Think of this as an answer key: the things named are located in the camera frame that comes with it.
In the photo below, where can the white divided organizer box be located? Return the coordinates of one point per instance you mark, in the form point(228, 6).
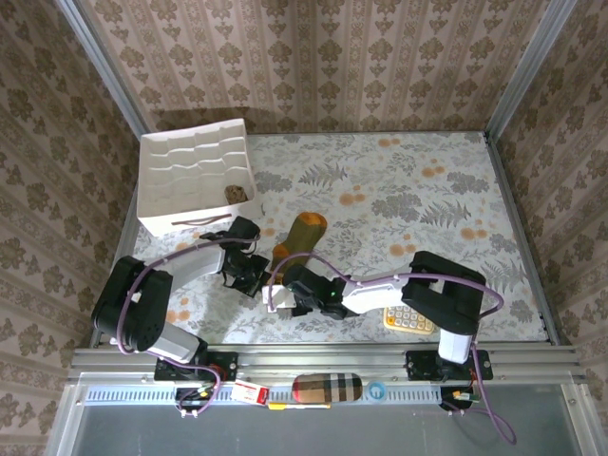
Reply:
point(190, 161)

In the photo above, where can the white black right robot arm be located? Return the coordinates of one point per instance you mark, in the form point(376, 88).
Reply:
point(370, 297)

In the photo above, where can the aluminium frame post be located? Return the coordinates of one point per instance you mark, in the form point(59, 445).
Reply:
point(532, 66)
point(102, 62)

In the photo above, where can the small brown toy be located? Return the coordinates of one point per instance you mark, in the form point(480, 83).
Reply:
point(236, 194)

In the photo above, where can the cream yellow calculator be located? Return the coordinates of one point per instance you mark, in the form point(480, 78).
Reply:
point(404, 319)

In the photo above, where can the green sock with orange toe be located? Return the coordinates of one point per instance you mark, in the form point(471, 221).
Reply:
point(301, 237)

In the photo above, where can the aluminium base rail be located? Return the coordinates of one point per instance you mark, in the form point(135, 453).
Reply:
point(332, 363)

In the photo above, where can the grey metal base panel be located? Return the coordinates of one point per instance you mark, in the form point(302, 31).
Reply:
point(332, 432)

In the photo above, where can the yellow pen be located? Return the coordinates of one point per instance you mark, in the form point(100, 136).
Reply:
point(299, 406)

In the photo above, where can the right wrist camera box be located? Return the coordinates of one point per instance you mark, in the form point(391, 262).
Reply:
point(282, 297)

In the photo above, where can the floral patterned tablecloth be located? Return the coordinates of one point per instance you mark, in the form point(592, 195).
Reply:
point(404, 161)

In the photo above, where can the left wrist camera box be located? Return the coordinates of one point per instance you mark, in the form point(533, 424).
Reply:
point(244, 228)

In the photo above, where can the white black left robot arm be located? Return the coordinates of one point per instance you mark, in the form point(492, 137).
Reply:
point(199, 263)

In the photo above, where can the plaid glasses case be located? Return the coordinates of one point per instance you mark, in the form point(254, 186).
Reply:
point(332, 387)

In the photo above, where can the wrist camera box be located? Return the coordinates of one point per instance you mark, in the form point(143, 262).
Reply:
point(244, 228)
point(282, 297)

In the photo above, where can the red and white small box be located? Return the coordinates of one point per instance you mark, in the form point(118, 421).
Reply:
point(247, 392)

